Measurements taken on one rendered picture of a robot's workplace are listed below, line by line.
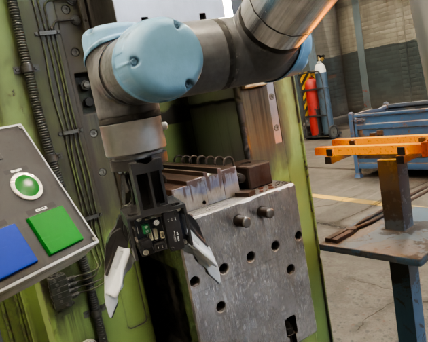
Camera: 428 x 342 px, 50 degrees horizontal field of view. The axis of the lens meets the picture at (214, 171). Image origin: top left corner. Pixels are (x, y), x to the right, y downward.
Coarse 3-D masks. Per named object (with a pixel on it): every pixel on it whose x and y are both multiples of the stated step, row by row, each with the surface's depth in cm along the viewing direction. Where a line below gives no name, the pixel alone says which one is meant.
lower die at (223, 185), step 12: (228, 168) 120; (168, 180) 120; (180, 180) 115; (192, 180) 114; (204, 180) 116; (216, 180) 118; (228, 180) 120; (168, 192) 112; (180, 192) 112; (192, 192) 114; (204, 192) 116; (216, 192) 118; (228, 192) 120; (192, 204) 114; (204, 204) 116
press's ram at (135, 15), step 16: (96, 0) 107; (112, 0) 100; (128, 0) 102; (144, 0) 105; (160, 0) 107; (176, 0) 109; (192, 0) 112; (208, 0) 114; (96, 16) 109; (112, 16) 102; (128, 16) 103; (144, 16) 105; (160, 16) 107; (176, 16) 109; (192, 16) 112; (208, 16) 114; (224, 16) 117
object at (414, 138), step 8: (376, 136) 135; (384, 136) 132; (392, 136) 130; (400, 136) 127; (408, 136) 125; (416, 136) 124; (424, 136) 122; (336, 144) 143; (344, 144) 141; (360, 144) 137; (368, 144) 135
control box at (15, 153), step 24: (0, 144) 83; (24, 144) 86; (0, 168) 80; (24, 168) 83; (48, 168) 87; (0, 192) 77; (48, 192) 84; (0, 216) 75; (24, 216) 78; (72, 216) 84; (96, 240) 85; (48, 264) 76; (0, 288) 68; (24, 288) 78
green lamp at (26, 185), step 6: (18, 180) 81; (24, 180) 81; (30, 180) 82; (36, 180) 83; (18, 186) 80; (24, 186) 81; (30, 186) 81; (36, 186) 82; (24, 192) 80; (30, 192) 81; (36, 192) 82
